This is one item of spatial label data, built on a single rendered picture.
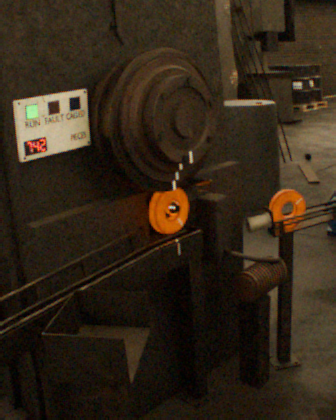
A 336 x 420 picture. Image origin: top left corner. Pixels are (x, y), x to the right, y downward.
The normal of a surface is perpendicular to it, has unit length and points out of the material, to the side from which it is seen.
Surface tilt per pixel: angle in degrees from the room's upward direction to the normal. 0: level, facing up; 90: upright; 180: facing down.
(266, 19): 92
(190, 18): 90
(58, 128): 90
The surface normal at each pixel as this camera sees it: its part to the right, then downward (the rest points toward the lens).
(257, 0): -0.77, 0.22
